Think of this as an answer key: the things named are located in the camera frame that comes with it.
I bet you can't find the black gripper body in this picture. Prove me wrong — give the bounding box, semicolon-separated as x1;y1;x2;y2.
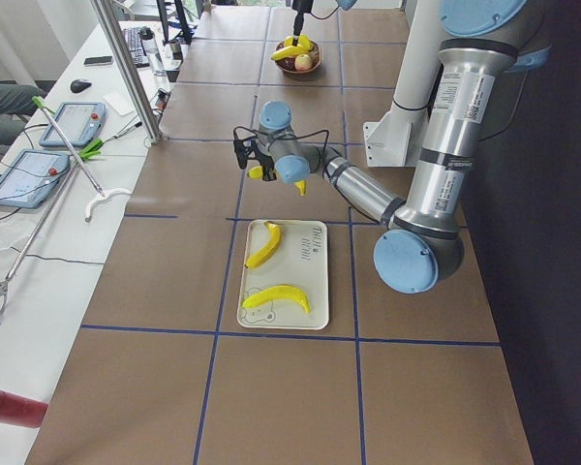
256;145;276;175
290;0;314;15

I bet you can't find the large yellow banana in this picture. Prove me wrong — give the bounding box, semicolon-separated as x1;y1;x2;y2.
245;221;283;269

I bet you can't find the yellow toy banana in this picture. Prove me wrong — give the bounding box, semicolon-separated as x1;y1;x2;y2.
241;285;311;314

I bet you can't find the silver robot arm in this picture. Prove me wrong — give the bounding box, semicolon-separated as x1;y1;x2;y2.
250;1;550;294

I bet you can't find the brown wicker basket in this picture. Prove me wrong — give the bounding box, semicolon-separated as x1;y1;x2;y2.
271;40;321;76

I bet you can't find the peach-coloured toy apple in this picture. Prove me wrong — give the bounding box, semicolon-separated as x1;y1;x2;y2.
293;53;313;73

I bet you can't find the white bear-print tray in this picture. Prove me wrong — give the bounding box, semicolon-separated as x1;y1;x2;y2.
236;219;329;330

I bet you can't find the clear water bottle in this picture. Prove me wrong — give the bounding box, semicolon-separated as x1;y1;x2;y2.
138;26;167;78

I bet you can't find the black keyboard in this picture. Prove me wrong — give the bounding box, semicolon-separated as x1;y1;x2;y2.
122;27;149;68

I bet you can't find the long metal grabber tool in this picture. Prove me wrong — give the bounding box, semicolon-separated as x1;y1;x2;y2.
32;96;132;223

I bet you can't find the upper blue teach pendant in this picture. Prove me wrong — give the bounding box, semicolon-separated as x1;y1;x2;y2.
53;102;106;148

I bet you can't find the blue teach pendant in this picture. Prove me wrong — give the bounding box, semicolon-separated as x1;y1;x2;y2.
53;102;106;148
0;149;71;208

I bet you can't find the black smartphone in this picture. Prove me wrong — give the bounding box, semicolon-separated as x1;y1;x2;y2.
83;55;113;67

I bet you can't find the black computer mouse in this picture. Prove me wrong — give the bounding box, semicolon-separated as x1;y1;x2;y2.
70;78;92;94

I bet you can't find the lower blue teach pendant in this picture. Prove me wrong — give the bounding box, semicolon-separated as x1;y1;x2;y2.
0;149;71;208

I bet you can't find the red fire extinguisher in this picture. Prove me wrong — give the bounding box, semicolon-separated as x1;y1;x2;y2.
0;390;48;428

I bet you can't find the white camera post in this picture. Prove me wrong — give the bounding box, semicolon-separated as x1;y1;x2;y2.
363;0;449;168

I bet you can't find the aluminium frame post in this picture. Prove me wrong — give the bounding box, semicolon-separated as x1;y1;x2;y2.
91;0;163;145

